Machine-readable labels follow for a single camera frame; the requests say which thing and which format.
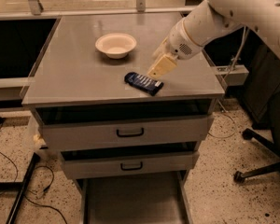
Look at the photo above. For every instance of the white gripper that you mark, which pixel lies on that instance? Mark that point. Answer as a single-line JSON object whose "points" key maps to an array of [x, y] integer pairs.
{"points": [[181, 41]]}

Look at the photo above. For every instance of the blue rxbar blueberry wrapper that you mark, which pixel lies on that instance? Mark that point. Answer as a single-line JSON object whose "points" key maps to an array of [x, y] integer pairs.
{"points": [[143, 83]]}

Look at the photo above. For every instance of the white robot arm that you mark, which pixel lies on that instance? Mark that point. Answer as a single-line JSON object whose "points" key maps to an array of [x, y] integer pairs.
{"points": [[212, 19]]}

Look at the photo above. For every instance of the grey drawer cabinet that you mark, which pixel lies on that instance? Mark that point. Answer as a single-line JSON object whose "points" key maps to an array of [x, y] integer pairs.
{"points": [[76, 83]]}

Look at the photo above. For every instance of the upper grey drawer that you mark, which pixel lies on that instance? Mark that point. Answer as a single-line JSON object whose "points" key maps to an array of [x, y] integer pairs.
{"points": [[127, 133]]}

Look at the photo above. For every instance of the grey drawer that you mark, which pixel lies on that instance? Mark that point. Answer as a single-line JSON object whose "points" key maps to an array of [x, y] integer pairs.
{"points": [[127, 133], [133, 165]]}

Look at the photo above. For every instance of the lower grey drawer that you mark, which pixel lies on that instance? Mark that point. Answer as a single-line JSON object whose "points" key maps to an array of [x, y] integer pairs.
{"points": [[133, 165]]}

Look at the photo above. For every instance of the white paper bowl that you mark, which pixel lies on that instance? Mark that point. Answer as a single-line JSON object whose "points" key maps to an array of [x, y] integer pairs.
{"points": [[116, 45]]}

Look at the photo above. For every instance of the black metal floor bar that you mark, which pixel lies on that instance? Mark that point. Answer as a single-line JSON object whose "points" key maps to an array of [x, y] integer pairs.
{"points": [[20, 188]]}

